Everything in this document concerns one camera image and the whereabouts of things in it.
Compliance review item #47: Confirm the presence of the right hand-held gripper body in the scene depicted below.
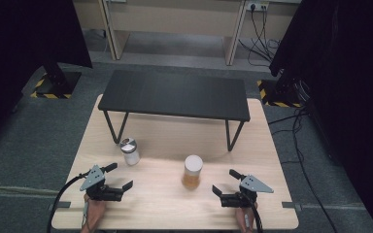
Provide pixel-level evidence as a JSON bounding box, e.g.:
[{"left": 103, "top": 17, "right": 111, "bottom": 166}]
[{"left": 220, "top": 174, "right": 275, "bottom": 209}]

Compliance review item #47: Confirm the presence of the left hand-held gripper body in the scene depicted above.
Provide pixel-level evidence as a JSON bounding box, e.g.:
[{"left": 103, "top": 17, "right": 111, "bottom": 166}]
[{"left": 79, "top": 164, "right": 125, "bottom": 202}]

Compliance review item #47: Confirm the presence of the white spice jar silver lid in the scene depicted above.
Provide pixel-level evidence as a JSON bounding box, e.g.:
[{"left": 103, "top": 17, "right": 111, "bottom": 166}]
[{"left": 119, "top": 137, "right": 141, "bottom": 167}]

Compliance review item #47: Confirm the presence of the amber jar with white lid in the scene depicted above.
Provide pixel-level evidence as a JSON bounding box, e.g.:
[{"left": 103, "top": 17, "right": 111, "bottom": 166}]
[{"left": 181, "top": 154, "right": 204, "bottom": 190}]

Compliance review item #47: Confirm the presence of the black shelf with wire legs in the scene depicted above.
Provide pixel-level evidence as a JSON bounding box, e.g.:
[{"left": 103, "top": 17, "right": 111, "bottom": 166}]
[{"left": 97, "top": 69, "right": 252, "bottom": 152}]

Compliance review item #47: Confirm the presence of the person's left hand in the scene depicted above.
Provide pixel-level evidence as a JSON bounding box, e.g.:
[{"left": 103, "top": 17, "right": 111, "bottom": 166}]
[{"left": 81, "top": 193, "right": 107, "bottom": 231}]

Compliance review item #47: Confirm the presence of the person's right hand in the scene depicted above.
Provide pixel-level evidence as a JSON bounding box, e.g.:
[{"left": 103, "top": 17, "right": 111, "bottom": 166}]
[{"left": 234, "top": 202, "right": 259, "bottom": 233}]

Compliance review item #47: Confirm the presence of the black stand base hazard tape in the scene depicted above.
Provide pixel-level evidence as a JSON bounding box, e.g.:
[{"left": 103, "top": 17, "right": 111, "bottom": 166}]
[
  {"left": 256, "top": 76, "right": 305, "bottom": 109},
  {"left": 29, "top": 62, "right": 83, "bottom": 100}
]

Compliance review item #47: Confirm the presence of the large black curtain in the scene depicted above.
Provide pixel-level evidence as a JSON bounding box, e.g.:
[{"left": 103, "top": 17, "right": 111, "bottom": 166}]
[
  {"left": 0, "top": 0, "right": 93, "bottom": 153},
  {"left": 269, "top": 0, "right": 373, "bottom": 233}
]

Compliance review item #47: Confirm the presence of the beige desk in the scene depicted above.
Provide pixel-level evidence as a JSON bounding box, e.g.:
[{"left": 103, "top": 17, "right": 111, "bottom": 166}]
[{"left": 72, "top": 0, "right": 303, "bottom": 66}]

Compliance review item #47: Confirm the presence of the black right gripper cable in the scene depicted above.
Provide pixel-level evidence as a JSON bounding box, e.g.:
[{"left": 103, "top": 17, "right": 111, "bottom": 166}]
[{"left": 239, "top": 192, "right": 265, "bottom": 233}]

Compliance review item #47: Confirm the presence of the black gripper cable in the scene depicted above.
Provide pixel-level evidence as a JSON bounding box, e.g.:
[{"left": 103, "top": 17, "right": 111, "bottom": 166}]
[
  {"left": 239, "top": 192, "right": 265, "bottom": 233},
  {"left": 46, "top": 173, "right": 91, "bottom": 233}
]

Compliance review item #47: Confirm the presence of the grey table edge bracket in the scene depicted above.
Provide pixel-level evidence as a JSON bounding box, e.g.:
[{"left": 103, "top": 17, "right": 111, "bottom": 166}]
[
  {"left": 48, "top": 201, "right": 72, "bottom": 210},
  {"left": 281, "top": 201, "right": 302, "bottom": 212}
]

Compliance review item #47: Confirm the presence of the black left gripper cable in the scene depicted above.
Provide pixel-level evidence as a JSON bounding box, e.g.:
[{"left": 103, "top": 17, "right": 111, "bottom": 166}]
[{"left": 46, "top": 173, "right": 91, "bottom": 233}]

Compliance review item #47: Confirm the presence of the long black floor cable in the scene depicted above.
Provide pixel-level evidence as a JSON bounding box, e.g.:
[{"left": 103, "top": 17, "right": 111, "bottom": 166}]
[{"left": 267, "top": 106, "right": 341, "bottom": 233}]

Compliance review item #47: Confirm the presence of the black power cable with plug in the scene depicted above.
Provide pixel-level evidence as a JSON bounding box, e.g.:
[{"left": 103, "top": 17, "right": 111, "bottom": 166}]
[
  {"left": 252, "top": 4, "right": 284, "bottom": 62},
  {"left": 238, "top": 3, "right": 275, "bottom": 64}
]

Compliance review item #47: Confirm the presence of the white wall power outlet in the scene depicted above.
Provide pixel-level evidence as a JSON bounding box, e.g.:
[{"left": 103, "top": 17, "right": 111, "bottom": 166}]
[{"left": 246, "top": 1, "right": 270, "bottom": 13}]

